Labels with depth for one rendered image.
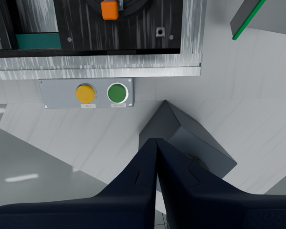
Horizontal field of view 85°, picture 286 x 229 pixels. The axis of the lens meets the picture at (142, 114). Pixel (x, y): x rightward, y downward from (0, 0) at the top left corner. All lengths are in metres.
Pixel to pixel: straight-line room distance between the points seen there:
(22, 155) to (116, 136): 1.53
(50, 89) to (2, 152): 1.70
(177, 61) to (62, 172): 1.70
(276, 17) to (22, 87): 0.61
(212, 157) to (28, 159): 1.81
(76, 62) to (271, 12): 0.36
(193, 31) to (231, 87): 0.22
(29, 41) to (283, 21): 0.48
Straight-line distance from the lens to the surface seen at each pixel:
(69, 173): 1.86
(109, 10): 0.25
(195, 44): 0.36
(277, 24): 0.39
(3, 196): 2.43
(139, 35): 0.34
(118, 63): 0.35
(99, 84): 0.36
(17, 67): 0.45
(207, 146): 0.31
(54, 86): 0.40
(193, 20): 0.38
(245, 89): 0.54
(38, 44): 0.42
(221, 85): 0.50
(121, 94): 0.34
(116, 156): 0.55
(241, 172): 0.68
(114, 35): 0.34
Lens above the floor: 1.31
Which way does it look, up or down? 71 degrees down
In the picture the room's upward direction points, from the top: 180 degrees counter-clockwise
